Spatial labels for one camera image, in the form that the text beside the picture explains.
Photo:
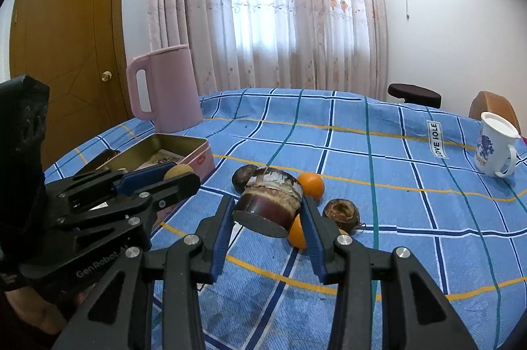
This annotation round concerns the floral sheer curtain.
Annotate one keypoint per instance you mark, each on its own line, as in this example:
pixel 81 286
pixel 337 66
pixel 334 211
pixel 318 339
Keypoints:
pixel 267 4

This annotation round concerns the blue checked tablecloth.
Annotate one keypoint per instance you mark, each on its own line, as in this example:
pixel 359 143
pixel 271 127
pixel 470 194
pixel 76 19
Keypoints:
pixel 370 177

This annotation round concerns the wooden door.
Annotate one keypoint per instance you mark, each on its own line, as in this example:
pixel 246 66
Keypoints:
pixel 61 45

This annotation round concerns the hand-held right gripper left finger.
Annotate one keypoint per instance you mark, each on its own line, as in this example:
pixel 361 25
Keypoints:
pixel 220 239

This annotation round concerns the printed paper sheet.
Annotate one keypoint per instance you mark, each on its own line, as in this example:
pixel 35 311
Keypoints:
pixel 162 158

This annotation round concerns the small beige round fruit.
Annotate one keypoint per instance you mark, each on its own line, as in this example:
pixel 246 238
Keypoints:
pixel 180 170

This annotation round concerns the orange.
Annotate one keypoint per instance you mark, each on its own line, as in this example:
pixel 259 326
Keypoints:
pixel 297 232
pixel 311 185

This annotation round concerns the large purple passion fruit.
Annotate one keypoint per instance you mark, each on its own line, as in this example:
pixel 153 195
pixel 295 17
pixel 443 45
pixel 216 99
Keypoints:
pixel 267 202

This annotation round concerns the pink tin box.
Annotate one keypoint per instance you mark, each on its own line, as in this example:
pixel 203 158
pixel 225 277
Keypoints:
pixel 193 164

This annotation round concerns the pink plastic jug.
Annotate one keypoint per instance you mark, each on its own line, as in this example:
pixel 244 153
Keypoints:
pixel 173 95

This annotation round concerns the dark passion fruit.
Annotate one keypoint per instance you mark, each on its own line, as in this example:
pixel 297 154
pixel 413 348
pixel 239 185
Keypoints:
pixel 341 213
pixel 243 177

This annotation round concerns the dark round stool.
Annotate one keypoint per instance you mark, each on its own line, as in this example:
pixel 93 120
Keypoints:
pixel 413 92

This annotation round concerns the white mug blue print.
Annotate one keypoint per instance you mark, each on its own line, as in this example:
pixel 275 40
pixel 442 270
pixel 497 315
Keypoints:
pixel 494 144

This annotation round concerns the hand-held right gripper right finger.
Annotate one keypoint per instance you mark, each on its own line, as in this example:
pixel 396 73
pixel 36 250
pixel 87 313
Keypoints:
pixel 313 247

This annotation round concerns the person's left hand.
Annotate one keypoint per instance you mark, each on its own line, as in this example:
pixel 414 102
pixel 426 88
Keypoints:
pixel 37 317

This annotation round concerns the brass door knob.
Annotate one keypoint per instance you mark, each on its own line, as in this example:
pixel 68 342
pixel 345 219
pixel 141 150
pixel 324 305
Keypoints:
pixel 107 76

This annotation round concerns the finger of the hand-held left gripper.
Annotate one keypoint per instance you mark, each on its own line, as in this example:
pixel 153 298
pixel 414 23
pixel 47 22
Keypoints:
pixel 177 187
pixel 140 177

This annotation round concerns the brown chair back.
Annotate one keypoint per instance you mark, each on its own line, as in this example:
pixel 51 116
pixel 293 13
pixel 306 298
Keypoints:
pixel 490 101

